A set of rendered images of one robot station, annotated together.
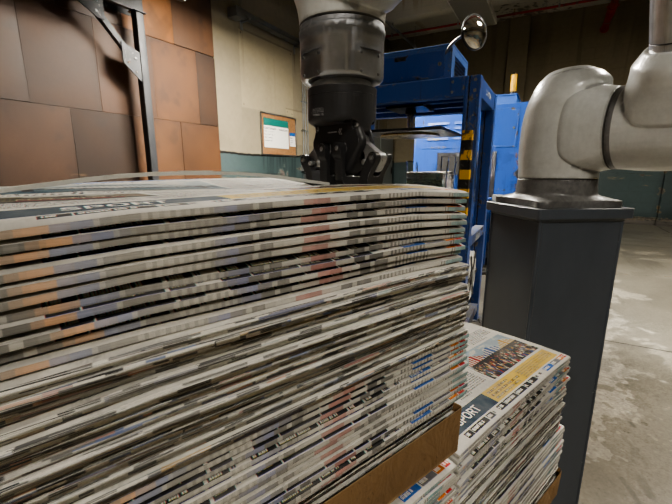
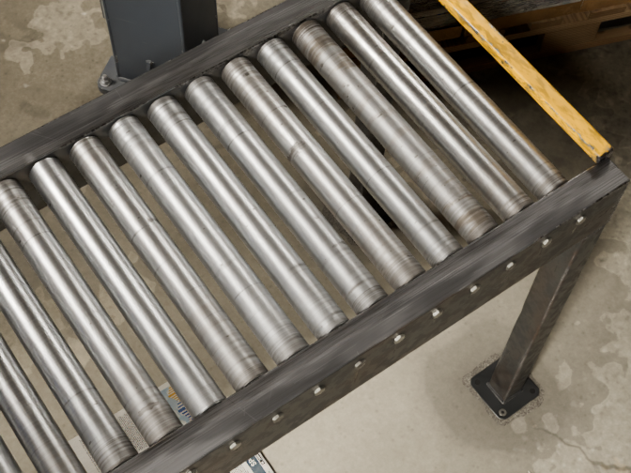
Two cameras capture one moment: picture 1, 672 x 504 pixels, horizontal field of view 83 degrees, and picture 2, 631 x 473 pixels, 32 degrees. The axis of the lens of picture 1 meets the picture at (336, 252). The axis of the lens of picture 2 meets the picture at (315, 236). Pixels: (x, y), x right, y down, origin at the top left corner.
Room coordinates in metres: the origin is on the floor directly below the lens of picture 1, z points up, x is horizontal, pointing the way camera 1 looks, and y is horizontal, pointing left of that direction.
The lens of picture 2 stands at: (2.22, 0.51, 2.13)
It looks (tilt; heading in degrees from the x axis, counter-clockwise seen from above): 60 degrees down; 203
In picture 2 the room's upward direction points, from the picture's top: 3 degrees clockwise
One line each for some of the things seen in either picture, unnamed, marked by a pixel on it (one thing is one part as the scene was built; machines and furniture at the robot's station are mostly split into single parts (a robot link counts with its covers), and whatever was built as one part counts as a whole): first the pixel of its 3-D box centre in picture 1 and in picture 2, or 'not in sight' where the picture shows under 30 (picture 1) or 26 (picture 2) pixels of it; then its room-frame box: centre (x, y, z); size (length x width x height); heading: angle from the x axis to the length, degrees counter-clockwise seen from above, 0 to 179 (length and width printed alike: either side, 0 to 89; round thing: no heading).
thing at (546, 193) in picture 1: (548, 191); not in sight; (0.86, -0.48, 1.03); 0.22 x 0.18 x 0.06; 7
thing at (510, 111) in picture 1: (479, 172); not in sight; (4.94, -1.84, 1.04); 1.51 x 1.30 x 2.07; 151
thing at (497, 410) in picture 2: not in sight; (505, 386); (1.25, 0.54, 0.01); 0.14 x 0.13 x 0.01; 61
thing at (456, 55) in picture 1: (411, 77); not in sight; (2.58, -0.48, 1.65); 0.60 x 0.45 x 0.20; 61
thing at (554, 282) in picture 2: not in sight; (538, 315); (1.25, 0.54, 0.34); 0.06 x 0.06 x 0.68; 61
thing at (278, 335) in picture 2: not in sight; (205, 236); (1.58, 0.07, 0.77); 0.47 x 0.05 x 0.05; 61
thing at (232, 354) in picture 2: not in sight; (164, 259); (1.64, 0.04, 0.77); 0.47 x 0.05 x 0.05; 61
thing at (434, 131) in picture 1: (409, 134); not in sight; (2.59, -0.48, 1.30); 0.55 x 0.55 x 0.03; 61
